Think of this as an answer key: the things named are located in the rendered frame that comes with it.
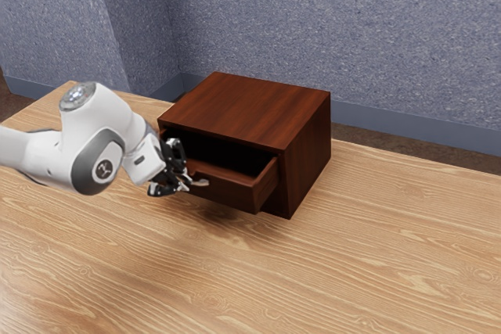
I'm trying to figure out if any dark brown wooden cabinet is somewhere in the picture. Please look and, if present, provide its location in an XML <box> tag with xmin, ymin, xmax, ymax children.
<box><xmin>157</xmin><ymin>71</ymin><xmax>332</xmax><ymax>220</ymax></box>

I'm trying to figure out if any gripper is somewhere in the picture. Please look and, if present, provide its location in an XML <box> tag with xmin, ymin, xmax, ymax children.
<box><xmin>146</xmin><ymin>137</ymin><xmax>211</xmax><ymax>198</ymax></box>

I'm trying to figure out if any dark brown wooden drawer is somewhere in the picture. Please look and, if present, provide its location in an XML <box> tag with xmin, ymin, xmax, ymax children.
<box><xmin>186</xmin><ymin>155</ymin><xmax>280</xmax><ymax>216</ymax></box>

